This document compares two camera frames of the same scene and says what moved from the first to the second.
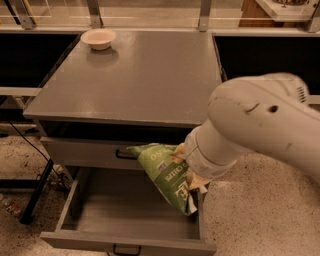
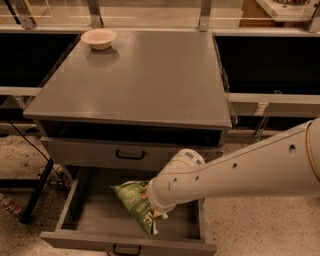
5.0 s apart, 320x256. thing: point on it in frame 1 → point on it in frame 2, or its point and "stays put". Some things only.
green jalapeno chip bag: (170, 175) → (134, 196)
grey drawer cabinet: (149, 87) stays put
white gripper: (191, 149) → (154, 199)
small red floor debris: (13, 207) stays put
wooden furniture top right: (277, 13) stays put
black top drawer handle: (127, 157) stays put
